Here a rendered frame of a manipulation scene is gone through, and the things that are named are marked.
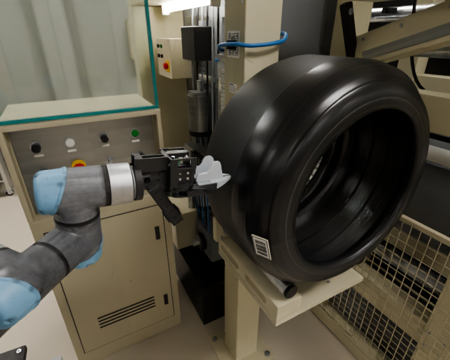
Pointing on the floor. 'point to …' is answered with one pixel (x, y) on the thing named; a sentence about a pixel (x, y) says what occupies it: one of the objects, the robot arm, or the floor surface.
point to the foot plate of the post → (218, 342)
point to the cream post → (263, 21)
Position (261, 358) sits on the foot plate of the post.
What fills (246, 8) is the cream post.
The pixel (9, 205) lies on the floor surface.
